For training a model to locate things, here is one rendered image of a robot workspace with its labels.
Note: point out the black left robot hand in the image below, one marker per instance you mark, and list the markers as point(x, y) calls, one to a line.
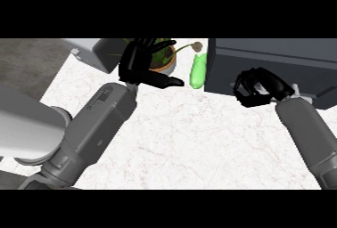
point(139, 69)

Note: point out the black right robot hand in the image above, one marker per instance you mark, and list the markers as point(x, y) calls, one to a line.
point(275, 83)

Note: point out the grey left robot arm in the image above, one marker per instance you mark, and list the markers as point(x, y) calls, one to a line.
point(96, 124)

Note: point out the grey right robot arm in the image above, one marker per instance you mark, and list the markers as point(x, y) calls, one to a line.
point(306, 133)

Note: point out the dark grey drawer cabinet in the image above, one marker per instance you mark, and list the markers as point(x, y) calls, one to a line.
point(272, 56)

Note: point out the tall green translucent cup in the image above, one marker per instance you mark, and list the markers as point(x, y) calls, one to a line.
point(198, 72)

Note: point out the potted plant in terracotta pot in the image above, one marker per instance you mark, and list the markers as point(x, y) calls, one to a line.
point(164, 62)

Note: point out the grey box appliance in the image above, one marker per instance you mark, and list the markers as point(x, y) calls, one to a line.
point(93, 50)

